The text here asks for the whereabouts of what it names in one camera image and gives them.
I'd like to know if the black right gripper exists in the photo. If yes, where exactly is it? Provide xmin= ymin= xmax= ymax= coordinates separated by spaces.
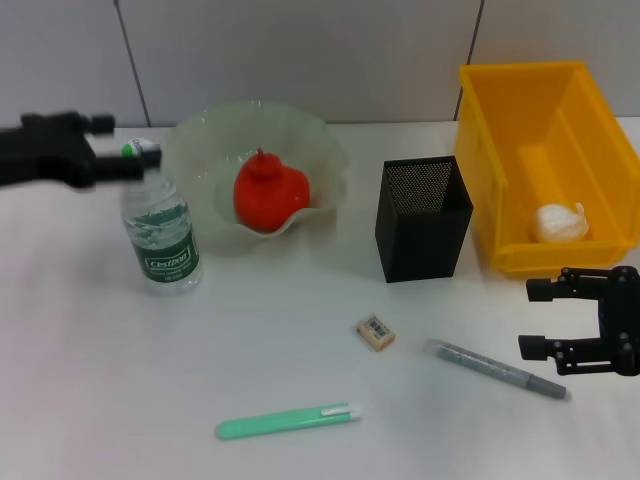
xmin=518 ymin=266 xmax=640 ymax=377

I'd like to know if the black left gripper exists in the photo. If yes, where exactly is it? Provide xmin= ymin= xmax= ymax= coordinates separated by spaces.
xmin=0 ymin=112 xmax=164 ymax=194

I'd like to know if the white garlic bulb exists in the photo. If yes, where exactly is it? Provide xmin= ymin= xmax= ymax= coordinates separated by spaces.
xmin=529 ymin=201 xmax=591 ymax=244

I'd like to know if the clear green-label water bottle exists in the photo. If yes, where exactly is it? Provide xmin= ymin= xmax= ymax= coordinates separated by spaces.
xmin=121 ymin=135 xmax=204 ymax=296

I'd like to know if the orange toy fruit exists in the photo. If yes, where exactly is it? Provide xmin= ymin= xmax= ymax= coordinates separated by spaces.
xmin=233 ymin=147 xmax=311 ymax=234

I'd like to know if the mint green pen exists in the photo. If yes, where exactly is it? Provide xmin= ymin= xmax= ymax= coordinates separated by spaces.
xmin=215 ymin=402 xmax=365 ymax=441

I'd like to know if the grey marker pen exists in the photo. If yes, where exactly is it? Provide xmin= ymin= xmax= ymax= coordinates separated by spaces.
xmin=424 ymin=338 xmax=571 ymax=401

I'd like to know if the black mesh pen holder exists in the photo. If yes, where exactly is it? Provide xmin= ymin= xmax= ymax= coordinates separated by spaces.
xmin=374 ymin=154 xmax=475 ymax=285

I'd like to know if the beige eraser with barcode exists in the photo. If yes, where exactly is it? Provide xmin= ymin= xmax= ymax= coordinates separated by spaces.
xmin=357 ymin=313 xmax=397 ymax=353

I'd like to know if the pale green wavy fruit plate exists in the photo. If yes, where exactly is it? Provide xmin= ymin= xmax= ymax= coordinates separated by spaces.
xmin=162 ymin=101 xmax=350 ymax=256

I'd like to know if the yellow plastic bin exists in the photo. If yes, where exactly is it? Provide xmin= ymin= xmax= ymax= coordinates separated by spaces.
xmin=453 ymin=60 xmax=636 ymax=279

